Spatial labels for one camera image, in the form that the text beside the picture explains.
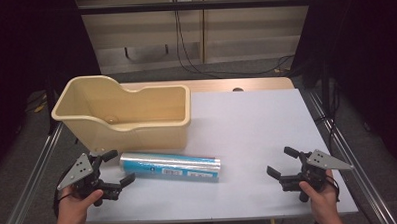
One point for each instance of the white table mat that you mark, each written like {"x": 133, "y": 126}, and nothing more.
{"x": 253, "y": 130}

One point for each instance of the person's right hand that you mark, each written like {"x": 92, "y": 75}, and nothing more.
{"x": 321, "y": 201}

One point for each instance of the black curtain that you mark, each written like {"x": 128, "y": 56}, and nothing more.
{"x": 368, "y": 59}
{"x": 31, "y": 58}

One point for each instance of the cling film roll blue label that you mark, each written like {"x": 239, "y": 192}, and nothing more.
{"x": 170, "y": 166}

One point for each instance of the black horizontal bar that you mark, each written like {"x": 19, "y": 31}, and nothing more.
{"x": 196, "y": 5}

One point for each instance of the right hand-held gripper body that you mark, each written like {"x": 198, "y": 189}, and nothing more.
{"x": 321, "y": 164}

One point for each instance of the person's left hand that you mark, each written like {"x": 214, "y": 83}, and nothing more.
{"x": 77, "y": 208}

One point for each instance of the cream plastic bin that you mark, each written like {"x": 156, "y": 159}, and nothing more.
{"x": 126, "y": 109}

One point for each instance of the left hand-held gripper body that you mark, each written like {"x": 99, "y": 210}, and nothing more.
{"x": 77, "y": 170}

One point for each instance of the metal floor rail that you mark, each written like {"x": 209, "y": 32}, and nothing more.
{"x": 29, "y": 186}
{"x": 351, "y": 160}

